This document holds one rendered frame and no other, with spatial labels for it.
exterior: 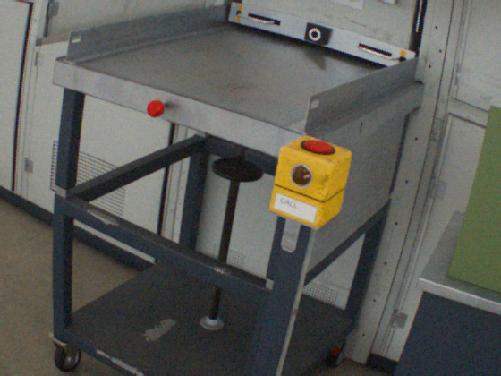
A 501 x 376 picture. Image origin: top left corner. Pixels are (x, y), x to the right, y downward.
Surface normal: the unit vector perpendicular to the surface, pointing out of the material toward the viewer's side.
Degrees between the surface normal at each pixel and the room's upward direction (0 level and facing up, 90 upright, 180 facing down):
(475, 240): 90
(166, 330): 0
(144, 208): 90
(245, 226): 90
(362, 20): 90
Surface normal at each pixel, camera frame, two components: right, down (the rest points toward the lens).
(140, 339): 0.16, -0.91
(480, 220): -0.40, 0.29
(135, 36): 0.86, 0.32
